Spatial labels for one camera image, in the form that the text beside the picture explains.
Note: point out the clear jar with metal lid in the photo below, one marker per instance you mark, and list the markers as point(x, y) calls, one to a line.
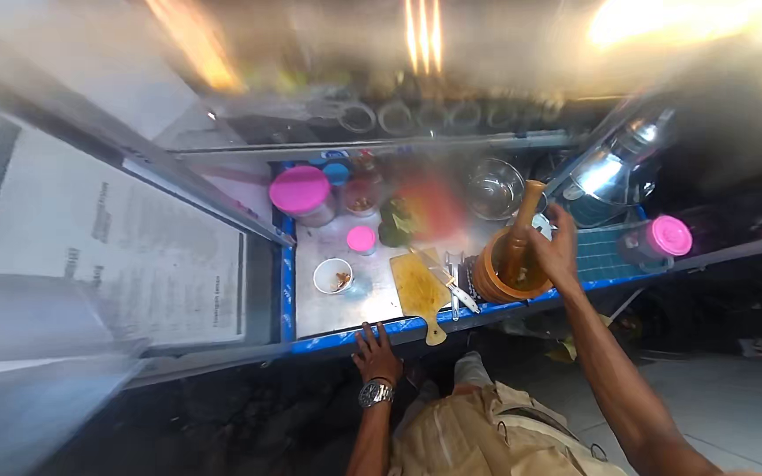
point(602, 177)

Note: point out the person's left hand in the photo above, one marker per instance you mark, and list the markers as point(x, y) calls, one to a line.
point(379, 365)

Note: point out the blurred red heap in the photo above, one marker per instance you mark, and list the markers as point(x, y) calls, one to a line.
point(430, 205)

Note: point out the white packet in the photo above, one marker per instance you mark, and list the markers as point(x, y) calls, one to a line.
point(542, 223)

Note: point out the brown pieces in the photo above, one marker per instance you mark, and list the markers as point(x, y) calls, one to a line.
point(340, 281)

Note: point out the clear mug with pink lid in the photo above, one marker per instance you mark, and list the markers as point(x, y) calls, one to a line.
point(669, 236)

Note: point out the person's right fingers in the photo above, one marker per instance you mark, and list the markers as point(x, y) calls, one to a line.
point(560, 217)

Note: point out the small jar with pink lid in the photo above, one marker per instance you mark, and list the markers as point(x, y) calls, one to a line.
point(361, 239)

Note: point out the person's right thumb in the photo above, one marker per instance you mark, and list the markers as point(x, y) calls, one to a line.
point(537, 242)

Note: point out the person's body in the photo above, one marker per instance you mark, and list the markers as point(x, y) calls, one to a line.
point(473, 436)

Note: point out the clear glass bowl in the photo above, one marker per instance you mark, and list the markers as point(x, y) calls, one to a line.
point(495, 190)

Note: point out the black and white printed cloth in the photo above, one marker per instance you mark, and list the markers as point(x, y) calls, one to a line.
point(470, 281)

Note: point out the white cup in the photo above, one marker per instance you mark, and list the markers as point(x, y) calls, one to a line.
point(324, 276)

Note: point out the person's left index finger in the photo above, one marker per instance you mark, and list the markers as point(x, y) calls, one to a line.
point(383, 334)

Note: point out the person's right forearm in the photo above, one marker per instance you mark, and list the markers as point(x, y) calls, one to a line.
point(622, 380)

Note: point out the person's left forearm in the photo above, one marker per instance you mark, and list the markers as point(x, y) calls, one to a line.
point(372, 430)

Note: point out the wooden cutting board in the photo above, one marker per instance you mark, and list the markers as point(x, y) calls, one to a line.
point(419, 285)

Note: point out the person's right hand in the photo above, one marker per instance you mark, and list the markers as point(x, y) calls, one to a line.
point(559, 254)

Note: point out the person's left little finger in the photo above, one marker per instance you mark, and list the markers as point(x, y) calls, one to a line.
point(358, 361)

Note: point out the brown wooden pestle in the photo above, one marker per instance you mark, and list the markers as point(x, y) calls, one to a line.
point(527, 209)

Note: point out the white sign with grey print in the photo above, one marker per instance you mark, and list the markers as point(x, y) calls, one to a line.
point(90, 244)

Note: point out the person's left ring finger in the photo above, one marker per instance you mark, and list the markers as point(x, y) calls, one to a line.
point(362, 343)

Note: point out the large jar with pink lid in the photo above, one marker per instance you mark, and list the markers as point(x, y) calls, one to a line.
point(300, 192)

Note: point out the yellow leaf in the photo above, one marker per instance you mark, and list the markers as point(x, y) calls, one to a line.
point(568, 350)

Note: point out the green checked mat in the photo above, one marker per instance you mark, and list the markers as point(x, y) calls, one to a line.
point(598, 252)

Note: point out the person's left middle finger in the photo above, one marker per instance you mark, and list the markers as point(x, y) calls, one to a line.
point(370, 335)

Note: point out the clear jar with brown contents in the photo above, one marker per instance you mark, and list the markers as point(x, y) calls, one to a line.
point(360, 201)

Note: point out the container with blue lid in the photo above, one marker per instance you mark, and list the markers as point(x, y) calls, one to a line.
point(336, 174)

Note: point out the person's legs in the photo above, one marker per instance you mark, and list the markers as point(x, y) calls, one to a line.
point(471, 371)

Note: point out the silver metal utensil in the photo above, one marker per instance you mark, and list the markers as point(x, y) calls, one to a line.
point(455, 301)

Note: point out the dark green container with leaves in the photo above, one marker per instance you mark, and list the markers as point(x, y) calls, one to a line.
point(394, 228)

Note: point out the brown mortar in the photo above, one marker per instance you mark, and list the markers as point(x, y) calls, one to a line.
point(493, 282)

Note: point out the blue-edged food stall counter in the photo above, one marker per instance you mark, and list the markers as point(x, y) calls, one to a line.
point(338, 338)

